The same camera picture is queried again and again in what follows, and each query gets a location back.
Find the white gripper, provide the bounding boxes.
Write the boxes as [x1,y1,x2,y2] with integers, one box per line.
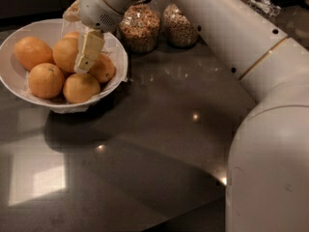
[63,0,123,73]

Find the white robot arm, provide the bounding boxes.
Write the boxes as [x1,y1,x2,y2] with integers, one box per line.
[64,0,309,232]

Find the white bowl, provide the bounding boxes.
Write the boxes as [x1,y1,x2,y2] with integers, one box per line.
[0,18,128,113]

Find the orange back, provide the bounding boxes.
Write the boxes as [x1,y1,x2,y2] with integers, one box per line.
[63,31,79,39]

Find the orange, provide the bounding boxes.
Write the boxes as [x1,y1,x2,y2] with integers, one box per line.
[52,38,78,73]
[28,63,65,100]
[14,37,54,71]
[63,73,100,103]
[89,54,116,84]
[63,31,79,39]

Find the orange top centre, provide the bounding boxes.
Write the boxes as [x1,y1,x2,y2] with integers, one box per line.
[52,38,78,73]

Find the orange far left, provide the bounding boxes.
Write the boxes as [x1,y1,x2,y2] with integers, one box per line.
[14,37,54,71]

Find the glass jar mixed grains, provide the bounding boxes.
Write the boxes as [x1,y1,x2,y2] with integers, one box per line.
[118,0,161,54]

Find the orange front right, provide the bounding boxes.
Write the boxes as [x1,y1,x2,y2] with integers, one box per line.
[63,73,100,103]

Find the orange front left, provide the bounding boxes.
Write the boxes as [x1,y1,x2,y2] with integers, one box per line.
[28,63,65,100]

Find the glass jar pale beans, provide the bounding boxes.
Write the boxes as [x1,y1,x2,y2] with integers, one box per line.
[163,4,199,48]

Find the clear plastic wrapped packet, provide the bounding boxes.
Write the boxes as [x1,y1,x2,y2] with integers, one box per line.
[241,0,281,18]

